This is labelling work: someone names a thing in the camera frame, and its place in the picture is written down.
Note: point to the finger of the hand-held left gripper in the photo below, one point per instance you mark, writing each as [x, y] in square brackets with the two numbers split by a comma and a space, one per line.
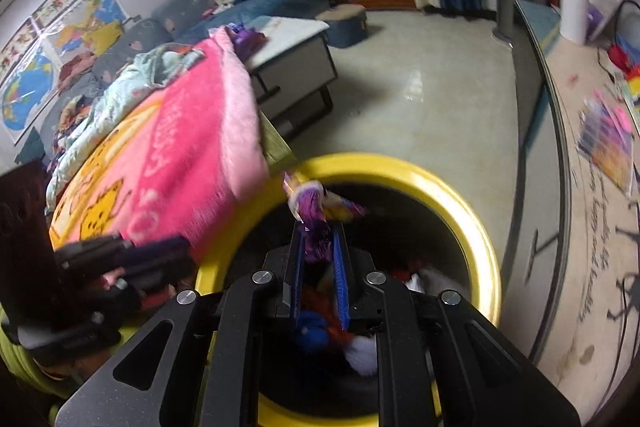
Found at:
[90, 249]
[155, 254]

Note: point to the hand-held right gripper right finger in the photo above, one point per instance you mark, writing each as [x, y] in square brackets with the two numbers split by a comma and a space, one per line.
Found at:
[340, 282]

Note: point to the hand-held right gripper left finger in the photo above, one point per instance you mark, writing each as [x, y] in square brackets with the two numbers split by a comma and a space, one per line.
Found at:
[295, 277]

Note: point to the red plastic bag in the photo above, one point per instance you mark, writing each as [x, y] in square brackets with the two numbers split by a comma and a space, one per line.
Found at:
[320, 302]

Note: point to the blue plastic bag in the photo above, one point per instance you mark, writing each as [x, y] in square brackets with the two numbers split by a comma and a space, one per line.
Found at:
[310, 332]

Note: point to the purple candy wrapper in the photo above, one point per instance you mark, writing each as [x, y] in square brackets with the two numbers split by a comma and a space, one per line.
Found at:
[312, 207]

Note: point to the yellow rim trash bin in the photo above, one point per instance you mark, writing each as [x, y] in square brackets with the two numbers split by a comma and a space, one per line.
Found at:
[475, 232]

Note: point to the pink bear printed blanket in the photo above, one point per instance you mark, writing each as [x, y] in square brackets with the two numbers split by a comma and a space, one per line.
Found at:
[200, 132]

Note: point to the colourful patterned blanket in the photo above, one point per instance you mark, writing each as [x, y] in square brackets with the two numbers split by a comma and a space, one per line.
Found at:
[70, 117]

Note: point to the world map poster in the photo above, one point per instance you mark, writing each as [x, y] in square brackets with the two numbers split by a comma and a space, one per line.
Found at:
[25, 92]

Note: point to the light blue printed quilt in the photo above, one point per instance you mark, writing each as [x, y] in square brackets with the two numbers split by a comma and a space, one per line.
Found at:
[125, 82]

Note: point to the pile of clothes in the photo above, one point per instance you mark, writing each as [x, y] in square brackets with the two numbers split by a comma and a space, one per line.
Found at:
[75, 67]

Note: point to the white top coffee table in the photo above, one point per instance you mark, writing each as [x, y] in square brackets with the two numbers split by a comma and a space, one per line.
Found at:
[295, 52]

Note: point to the country map poster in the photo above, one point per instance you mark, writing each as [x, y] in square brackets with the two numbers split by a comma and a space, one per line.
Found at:
[85, 22]

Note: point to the purple cloth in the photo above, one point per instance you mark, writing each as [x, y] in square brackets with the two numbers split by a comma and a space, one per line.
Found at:
[247, 38]

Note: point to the round blue footstool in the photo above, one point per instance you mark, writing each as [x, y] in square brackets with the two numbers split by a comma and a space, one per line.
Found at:
[345, 24]

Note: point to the television cabinet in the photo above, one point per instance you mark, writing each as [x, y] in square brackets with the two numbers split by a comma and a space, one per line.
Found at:
[575, 117]

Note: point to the white paper roll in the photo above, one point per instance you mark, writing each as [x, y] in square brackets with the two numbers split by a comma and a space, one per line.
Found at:
[572, 14]

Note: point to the colourful painting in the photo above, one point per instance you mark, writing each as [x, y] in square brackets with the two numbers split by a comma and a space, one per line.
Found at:
[632, 77]

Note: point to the white picture frame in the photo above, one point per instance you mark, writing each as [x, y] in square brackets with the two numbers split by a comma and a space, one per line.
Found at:
[602, 7]

